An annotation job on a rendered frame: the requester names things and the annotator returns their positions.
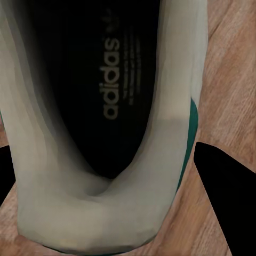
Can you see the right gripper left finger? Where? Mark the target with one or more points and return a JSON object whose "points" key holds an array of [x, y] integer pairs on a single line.
{"points": [[7, 174]]}

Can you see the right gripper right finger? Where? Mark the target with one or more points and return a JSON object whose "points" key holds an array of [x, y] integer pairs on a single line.
{"points": [[231, 188]]}

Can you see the gym shoe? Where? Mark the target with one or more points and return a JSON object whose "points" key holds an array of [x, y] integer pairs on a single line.
{"points": [[99, 100]]}

